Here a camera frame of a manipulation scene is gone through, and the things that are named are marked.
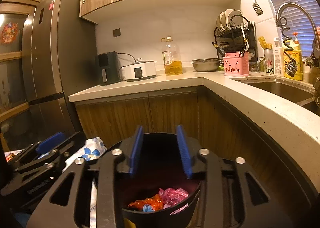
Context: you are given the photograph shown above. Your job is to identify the pink plastic bag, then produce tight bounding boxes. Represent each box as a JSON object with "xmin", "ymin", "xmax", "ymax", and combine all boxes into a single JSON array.
[{"xmin": 159, "ymin": 188, "xmax": 189, "ymax": 209}]

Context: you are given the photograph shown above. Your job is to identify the blue rubber glove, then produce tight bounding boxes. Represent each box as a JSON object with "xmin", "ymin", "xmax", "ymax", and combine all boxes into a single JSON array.
[{"xmin": 143, "ymin": 204, "xmax": 155, "ymax": 212}]

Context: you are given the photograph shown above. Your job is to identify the orange red plastic bag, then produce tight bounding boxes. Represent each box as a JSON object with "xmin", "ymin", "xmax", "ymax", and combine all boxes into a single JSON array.
[{"xmin": 128, "ymin": 194, "xmax": 164, "ymax": 211}]

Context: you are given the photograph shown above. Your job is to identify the black round trash bin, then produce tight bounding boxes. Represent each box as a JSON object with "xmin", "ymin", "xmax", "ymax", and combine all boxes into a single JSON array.
[{"xmin": 114, "ymin": 133, "xmax": 200, "ymax": 227}]

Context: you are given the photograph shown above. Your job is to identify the steel kitchen sink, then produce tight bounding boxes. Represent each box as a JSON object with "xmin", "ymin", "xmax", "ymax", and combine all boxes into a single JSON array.
[{"xmin": 234, "ymin": 76, "xmax": 319, "ymax": 116}]

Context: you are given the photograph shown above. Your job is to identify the chrome kitchen faucet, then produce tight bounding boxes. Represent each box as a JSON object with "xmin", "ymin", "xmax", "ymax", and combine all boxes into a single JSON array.
[{"xmin": 276, "ymin": 2, "xmax": 320, "ymax": 99}]

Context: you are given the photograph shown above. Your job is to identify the floral blue white tablecloth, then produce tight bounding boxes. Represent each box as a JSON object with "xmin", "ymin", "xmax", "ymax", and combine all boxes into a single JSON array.
[{"xmin": 63, "ymin": 137, "xmax": 107, "ymax": 227}]

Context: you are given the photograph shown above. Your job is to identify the wooden lower cabinets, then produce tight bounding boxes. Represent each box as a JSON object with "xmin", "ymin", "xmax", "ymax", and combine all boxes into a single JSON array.
[{"xmin": 75, "ymin": 87, "xmax": 318, "ymax": 221}]

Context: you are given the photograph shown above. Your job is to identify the dark grey refrigerator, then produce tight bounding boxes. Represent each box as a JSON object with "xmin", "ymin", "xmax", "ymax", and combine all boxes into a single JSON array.
[{"xmin": 22, "ymin": 0, "xmax": 98, "ymax": 141}]

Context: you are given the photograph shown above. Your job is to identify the black air fryer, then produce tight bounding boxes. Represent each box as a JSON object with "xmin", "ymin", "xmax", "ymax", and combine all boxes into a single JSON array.
[{"xmin": 95, "ymin": 51, "xmax": 120, "ymax": 86}]

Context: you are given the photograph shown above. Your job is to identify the white electric cooker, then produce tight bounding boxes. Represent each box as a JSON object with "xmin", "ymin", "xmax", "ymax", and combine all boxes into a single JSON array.
[{"xmin": 123, "ymin": 61, "xmax": 157, "ymax": 82}]

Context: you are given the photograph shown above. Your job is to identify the pink utensil basket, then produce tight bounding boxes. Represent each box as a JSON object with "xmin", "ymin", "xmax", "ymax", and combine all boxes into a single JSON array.
[{"xmin": 223, "ymin": 52, "xmax": 249, "ymax": 76}]

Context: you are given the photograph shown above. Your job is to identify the stainless steel bowl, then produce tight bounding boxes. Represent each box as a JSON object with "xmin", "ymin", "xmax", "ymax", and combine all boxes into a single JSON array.
[{"xmin": 191, "ymin": 58, "xmax": 222, "ymax": 72}]

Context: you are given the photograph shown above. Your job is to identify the wooden glass door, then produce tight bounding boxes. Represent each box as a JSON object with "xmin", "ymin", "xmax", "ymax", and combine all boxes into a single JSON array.
[{"xmin": 1, "ymin": 0, "xmax": 41, "ymax": 152}]

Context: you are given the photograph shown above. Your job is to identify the white soap bottle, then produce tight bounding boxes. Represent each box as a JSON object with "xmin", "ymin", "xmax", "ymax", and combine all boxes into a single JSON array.
[{"xmin": 273, "ymin": 37, "xmax": 284, "ymax": 76}]

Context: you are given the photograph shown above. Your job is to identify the cooking oil bottle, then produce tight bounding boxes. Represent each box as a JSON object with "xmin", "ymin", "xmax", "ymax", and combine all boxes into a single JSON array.
[{"xmin": 161, "ymin": 36, "xmax": 183, "ymax": 75}]

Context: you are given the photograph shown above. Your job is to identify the yellow detergent bottle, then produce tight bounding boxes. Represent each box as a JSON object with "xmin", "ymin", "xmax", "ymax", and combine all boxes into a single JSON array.
[{"xmin": 283, "ymin": 32, "xmax": 303, "ymax": 81}]

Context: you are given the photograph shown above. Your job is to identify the black dish rack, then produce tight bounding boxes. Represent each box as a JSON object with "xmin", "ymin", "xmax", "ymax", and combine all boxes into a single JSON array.
[{"xmin": 213, "ymin": 9, "xmax": 258, "ymax": 62}]

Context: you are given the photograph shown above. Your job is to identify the hanging metal spatula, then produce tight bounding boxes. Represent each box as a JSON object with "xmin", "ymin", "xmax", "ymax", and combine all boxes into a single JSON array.
[{"xmin": 252, "ymin": 0, "xmax": 263, "ymax": 16}]

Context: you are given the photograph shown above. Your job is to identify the pink dish cloth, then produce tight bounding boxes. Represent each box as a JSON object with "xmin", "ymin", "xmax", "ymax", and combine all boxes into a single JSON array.
[{"xmin": 316, "ymin": 26, "xmax": 320, "ymax": 39}]

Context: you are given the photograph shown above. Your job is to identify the window blinds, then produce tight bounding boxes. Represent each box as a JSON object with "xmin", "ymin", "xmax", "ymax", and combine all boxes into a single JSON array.
[{"xmin": 254, "ymin": 0, "xmax": 320, "ymax": 57}]

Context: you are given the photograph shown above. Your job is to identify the brown wall socket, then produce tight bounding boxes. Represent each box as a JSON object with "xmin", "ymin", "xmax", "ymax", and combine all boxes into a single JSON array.
[{"xmin": 113, "ymin": 28, "xmax": 121, "ymax": 37}]

